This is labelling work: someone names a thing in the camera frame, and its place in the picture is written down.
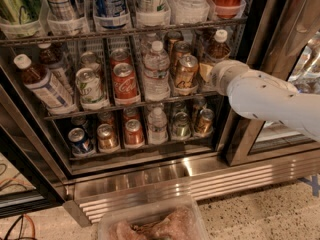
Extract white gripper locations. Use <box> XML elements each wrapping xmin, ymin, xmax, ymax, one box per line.
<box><xmin>199</xmin><ymin>60</ymin><xmax>249</xmax><ymax>96</ymax></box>

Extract tea bottle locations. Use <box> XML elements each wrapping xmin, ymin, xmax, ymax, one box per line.
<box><xmin>14</xmin><ymin>54</ymin><xmax>76</xmax><ymax>115</ymax></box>
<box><xmin>207</xmin><ymin>29</ymin><xmax>231</xmax><ymax>63</ymax></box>
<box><xmin>38</xmin><ymin>43</ymin><xmax>74</xmax><ymax>95</ymax></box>

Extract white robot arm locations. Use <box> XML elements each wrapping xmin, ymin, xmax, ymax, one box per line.
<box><xmin>199</xmin><ymin>60</ymin><xmax>320</xmax><ymax>142</ymax></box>

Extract clear water bottle middle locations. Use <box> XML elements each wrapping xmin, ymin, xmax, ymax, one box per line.
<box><xmin>143</xmin><ymin>41</ymin><xmax>170</xmax><ymax>101</ymax></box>

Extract green can bottom shelf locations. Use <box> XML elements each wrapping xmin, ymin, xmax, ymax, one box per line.
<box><xmin>171</xmin><ymin>112</ymin><xmax>191</xmax><ymax>140</ymax></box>

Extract small water bottle bottom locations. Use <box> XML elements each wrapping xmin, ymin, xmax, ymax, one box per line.
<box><xmin>147</xmin><ymin>107</ymin><xmax>168</xmax><ymax>144</ymax></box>

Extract fridge sliding glass door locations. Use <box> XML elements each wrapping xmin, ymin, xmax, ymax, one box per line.
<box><xmin>225</xmin><ymin>0</ymin><xmax>320</xmax><ymax>166</ymax></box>

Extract red can bottom shelf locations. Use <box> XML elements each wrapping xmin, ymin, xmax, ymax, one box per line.
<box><xmin>125</xmin><ymin>119</ymin><xmax>145</xmax><ymax>148</ymax></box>

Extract silver can rear middle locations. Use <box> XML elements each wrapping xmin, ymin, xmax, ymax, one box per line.
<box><xmin>80</xmin><ymin>51</ymin><xmax>103</xmax><ymax>76</ymax></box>

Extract copper can bottom shelf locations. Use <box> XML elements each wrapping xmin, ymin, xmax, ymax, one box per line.
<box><xmin>97</xmin><ymin>124</ymin><xmax>119</xmax><ymax>153</ymax></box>

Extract blue can bottom shelf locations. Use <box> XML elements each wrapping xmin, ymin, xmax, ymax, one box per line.
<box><xmin>68</xmin><ymin>128</ymin><xmax>94</xmax><ymax>157</ymax></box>

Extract steel fridge base grille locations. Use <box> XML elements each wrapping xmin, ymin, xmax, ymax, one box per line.
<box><xmin>63</xmin><ymin>143</ymin><xmax>320</xmax><ymax>227</ymax></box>

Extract green bottle top left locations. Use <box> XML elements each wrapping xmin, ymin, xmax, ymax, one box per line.
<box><xmin>0</xmin><ymin>0</ymin><xmax>41</xmax><ymax>25</ymax></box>

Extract gold can middle front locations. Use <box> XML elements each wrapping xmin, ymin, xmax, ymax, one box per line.
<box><xmin>173</xmin><ymin>55</ymin><xmax>198</xmax><ymax>95</ymax></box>

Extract gold can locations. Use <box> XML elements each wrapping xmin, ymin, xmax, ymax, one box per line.
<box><xmin>173</xmin><ymin>55</ymin><xmax>198</xmax><ymax>95</ymax></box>
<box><xmin>194</xmin><ymin>108</ymin><xmax>214</xmax><ymax>135</ymax></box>
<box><xmin>171</xmin><ymin>41</ymin><xmax>191</xmax><ymax>75</ymax></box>

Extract gold can middle rear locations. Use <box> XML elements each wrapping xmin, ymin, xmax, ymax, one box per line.
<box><xmin>171</xmin><ymin>41</ymin><xmax>191</xmax><ymax>75</ymax></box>

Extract gold can bottom right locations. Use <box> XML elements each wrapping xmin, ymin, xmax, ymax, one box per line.
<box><xmin>194</xmin><ymin>108</ymin><xmax>214</xmax><ymax>135</ymax></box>

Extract red cola can front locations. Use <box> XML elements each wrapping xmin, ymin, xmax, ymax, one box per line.
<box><xmin>112</xmin><ymin>63</ymin><xmax>140</xmax><ymax>105</ymax></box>

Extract red cola can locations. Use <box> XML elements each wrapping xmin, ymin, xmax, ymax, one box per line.
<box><xmin>112</xmin><ymin>63</ymin><xmax>140</xmax><ymax>105</ymax></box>
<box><xmin>110</xmin><ymin>48</ymin><xmax>132</xmax><ymax>68</ymax></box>

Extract red cola can rear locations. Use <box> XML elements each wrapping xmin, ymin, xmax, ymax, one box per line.
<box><xmin>110</xmin><ymin>48</ymin><xmax>132</xmax><ymax>68</ymax></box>

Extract green white soda can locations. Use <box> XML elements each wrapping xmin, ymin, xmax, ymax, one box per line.
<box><xmin>76</xmin><ymin>68</ymin><xmax>106</xmax><ymax>110</ymax></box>

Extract blue white can top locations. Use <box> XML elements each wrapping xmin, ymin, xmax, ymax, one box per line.
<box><xmin>93</xmin><ymin>0</ymin><xmax>129</xmax><ymax>32</ymax></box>

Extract clear plastic food container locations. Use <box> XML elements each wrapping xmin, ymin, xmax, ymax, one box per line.
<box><xmin>98</xmin><ymin>195</ymin><xmax>209</xmax><ymax>240</ymax></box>

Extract orange black cables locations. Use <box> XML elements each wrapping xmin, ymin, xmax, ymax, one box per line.
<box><xmin>2</xmin><ymin>213</ymin><xmax>37</xmax><ymax>240</ymax></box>

